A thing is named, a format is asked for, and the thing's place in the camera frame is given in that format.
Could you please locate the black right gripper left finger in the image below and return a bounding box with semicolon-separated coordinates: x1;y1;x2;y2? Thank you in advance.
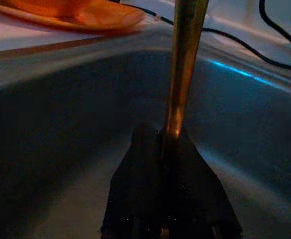
101;123;161;239

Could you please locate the stainless steel sink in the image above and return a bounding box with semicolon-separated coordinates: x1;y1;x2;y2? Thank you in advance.
0;24;291;239

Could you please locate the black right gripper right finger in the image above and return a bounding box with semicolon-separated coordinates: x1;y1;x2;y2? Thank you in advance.
160;128;243;239

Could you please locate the black power cable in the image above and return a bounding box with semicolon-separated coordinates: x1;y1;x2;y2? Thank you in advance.
258;0;291;59
120;0;291;72

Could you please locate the orange plastic plate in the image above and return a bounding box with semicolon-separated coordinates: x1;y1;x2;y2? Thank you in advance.
0;0;146;33

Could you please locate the orange plastic bowl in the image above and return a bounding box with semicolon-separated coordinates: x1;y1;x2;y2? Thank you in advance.
0;0;121;19

